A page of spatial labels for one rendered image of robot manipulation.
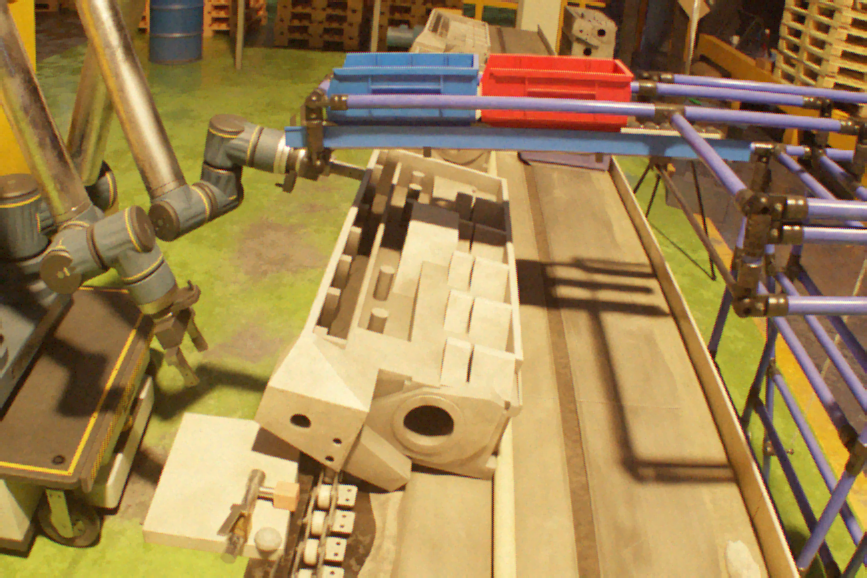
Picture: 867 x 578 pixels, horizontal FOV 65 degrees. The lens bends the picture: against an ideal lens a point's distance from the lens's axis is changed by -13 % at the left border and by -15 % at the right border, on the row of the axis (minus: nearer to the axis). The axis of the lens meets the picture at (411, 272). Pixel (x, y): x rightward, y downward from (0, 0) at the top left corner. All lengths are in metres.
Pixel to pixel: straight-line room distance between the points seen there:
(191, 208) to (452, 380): 0.89
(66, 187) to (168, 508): 0.86
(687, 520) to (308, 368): 0.70
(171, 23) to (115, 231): 6.34
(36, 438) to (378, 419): 1.11
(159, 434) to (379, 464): 1.46
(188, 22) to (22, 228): 5.73
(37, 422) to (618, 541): 1.52
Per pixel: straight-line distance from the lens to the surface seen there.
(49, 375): 2.35
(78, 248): 1.67
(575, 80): 1.55
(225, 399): 2.77
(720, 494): 1.47
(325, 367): 1.20
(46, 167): 1.79
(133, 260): 1.64
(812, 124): 1.67
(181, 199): 1.90
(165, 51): 7.97
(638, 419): 1.59
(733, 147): 1.64
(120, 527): 2.32
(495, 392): 1.27
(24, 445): 2.10
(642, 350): 1.83
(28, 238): 2.41
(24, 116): 1.77
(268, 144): 1.91
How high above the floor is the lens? 1.64
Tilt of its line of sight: 27 degrees down
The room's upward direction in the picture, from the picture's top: 6 degrees clockwise
